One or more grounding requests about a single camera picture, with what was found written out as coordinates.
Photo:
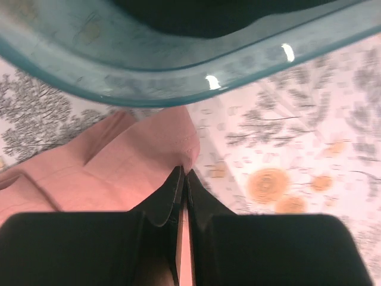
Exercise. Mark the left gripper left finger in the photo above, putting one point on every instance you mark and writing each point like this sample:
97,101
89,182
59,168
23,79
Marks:
137,247

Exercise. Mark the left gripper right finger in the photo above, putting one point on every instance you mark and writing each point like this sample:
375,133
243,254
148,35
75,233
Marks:
268,249

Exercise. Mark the pink t shirt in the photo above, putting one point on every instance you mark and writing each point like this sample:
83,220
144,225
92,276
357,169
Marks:
113,165

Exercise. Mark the floral table mat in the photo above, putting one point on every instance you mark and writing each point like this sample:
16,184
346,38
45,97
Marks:
302,141

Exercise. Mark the teal plastic basket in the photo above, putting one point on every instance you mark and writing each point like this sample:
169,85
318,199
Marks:
93,50

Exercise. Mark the black t shirt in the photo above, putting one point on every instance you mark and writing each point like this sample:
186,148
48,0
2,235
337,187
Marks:
206,19

